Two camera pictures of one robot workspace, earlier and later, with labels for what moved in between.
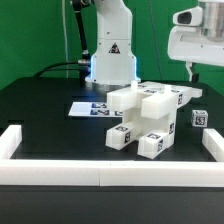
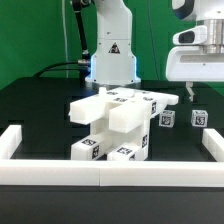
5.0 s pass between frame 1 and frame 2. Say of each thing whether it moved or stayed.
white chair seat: moved
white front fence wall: stayed
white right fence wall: stayed
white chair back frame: moved
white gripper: moved
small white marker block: moved
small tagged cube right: stayed
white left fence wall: stayed
